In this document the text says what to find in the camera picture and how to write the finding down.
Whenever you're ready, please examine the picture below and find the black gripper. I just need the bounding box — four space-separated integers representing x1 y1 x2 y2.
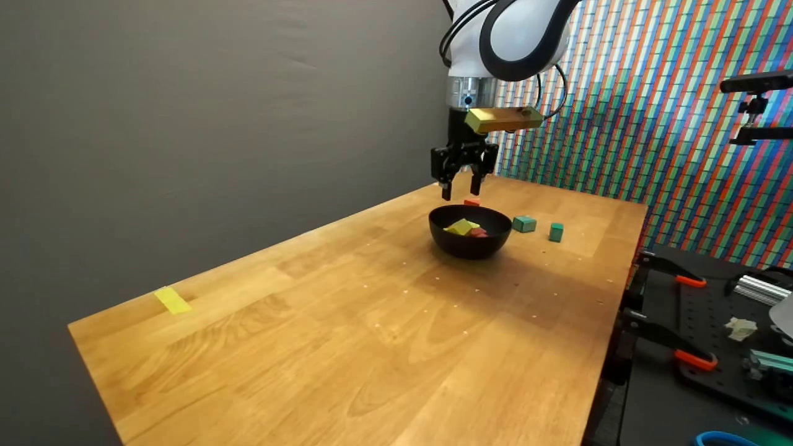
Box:
428 107 500 204

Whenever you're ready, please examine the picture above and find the black bowl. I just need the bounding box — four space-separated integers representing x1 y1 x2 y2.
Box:
427 204 515 262

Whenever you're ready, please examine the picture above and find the multicoloured patterned backdrop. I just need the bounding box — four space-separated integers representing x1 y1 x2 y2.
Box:
457 0 793 270

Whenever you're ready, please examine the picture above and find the grey fabric backdrop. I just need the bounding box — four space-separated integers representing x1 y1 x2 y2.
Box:
0 0 466 446

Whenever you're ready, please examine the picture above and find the black perforated side table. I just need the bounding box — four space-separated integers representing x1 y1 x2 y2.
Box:
609 244 793 446

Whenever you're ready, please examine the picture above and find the grey metal bar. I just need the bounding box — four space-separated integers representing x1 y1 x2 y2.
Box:
732 272 793 307

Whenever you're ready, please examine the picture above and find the white plastic part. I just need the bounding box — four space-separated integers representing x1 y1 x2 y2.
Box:
724 314 761 344

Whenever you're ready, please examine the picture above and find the grey round plate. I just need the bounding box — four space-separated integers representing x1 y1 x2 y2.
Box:
766 296 793 341

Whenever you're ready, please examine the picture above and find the teal tool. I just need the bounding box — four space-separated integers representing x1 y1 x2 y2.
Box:
745 346 793 382

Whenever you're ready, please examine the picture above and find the blue round object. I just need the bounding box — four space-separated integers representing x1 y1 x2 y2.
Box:
692 429 763 446

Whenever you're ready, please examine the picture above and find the orange-handled black clamp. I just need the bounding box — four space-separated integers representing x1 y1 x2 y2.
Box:
625 307 720 375
639 251 711 292

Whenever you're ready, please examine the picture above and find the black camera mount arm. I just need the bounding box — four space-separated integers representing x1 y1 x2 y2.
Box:
719 70 793 149

